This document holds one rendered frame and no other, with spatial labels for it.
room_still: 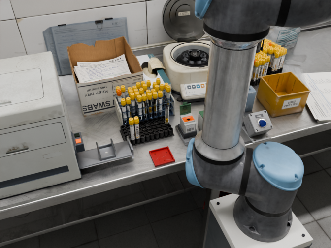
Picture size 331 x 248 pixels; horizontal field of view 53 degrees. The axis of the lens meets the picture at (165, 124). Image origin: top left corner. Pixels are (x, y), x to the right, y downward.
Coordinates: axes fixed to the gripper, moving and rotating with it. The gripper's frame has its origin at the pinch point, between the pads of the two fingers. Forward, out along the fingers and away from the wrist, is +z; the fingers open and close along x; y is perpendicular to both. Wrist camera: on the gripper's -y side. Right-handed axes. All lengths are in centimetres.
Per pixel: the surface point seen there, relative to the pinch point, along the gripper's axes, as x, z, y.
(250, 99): 0.5, 9.9, 7.8
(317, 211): 54, 106, 31
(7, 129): -76, -10, -9
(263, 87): 9.7, 9.5, 6.3
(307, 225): 41, 105, 32
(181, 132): -27.3, 13.8, 1.0
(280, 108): 7.8, 12.7, 16.2
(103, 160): -55, 11, -3
